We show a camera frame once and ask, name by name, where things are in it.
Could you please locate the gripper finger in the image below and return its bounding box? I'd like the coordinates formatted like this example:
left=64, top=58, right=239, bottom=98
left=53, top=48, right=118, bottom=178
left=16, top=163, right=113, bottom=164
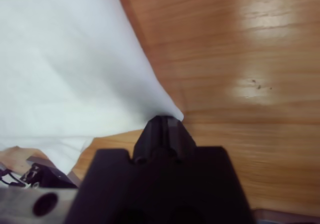
left=133, top=115, right=168, bottom=164
left=163, top=117, right=199, bottom=161

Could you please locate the white Unitree T-shirt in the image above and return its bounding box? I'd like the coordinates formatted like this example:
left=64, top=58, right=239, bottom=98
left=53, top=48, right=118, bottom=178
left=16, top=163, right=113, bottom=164
left=0, top=0, right=185, bottom=175

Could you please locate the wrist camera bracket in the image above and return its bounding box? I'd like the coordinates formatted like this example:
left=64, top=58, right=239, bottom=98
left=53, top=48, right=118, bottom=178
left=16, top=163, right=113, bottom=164
left=0, top=188, right=79, bottom=224

